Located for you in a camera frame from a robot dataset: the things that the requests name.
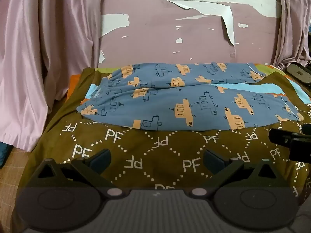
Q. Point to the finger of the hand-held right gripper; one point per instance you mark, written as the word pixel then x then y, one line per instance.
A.
pixel 286 139

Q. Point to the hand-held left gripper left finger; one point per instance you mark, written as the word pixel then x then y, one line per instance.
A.
pixel 102 159

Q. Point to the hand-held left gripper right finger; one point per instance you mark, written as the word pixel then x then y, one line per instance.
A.
pixel 211 161

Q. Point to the blue car print pants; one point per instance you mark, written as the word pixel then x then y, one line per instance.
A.
pixel 170 97

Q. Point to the brown printed blanket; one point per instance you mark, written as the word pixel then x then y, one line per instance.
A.
pixel 155 157

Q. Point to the black case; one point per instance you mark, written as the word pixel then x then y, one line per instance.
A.
pixel 300 74

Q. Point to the beige checked mattress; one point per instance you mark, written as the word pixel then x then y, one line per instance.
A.
pixel 14 165

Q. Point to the teal cloth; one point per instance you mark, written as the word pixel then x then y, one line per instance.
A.
pixel 5 154

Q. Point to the pink curtain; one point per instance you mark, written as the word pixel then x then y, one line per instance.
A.
pixel 292 24
pixel 36 65

